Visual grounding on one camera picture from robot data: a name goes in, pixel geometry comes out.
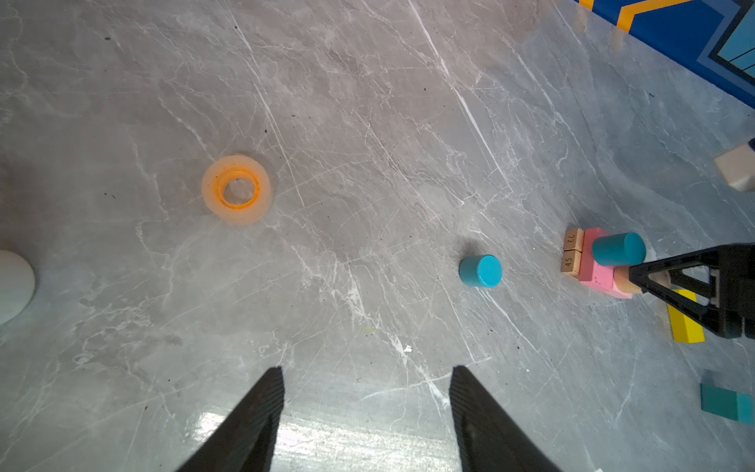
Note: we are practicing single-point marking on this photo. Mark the large teal cylinder block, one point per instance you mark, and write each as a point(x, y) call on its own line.
point(619, 249)

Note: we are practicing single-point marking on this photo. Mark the green cap white bottle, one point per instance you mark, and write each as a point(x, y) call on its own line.
point(17, 285)

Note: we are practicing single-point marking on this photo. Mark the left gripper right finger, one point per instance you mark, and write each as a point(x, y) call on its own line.
point(488, 438)

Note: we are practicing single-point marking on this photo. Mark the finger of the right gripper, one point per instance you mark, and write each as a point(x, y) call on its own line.
point(714, 287)

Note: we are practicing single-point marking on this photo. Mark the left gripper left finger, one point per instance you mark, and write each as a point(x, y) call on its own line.
point(245, 440)

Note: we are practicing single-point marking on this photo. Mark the yellow wood block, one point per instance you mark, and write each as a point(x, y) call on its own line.
point(684, 329)

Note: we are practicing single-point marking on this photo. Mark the small teal cylinder block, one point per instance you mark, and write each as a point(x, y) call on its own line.
point(481, 271)

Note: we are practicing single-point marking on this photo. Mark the teal cube block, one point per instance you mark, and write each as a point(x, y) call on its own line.
point(728, 404)

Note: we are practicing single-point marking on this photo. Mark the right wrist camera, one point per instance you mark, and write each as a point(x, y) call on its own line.
point(738, 167)

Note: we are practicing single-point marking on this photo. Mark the dark pink wood block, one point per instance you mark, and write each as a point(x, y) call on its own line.
point(596, 276)

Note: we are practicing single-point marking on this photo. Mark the orange tape roll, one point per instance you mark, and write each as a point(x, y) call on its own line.
point(237, 189)

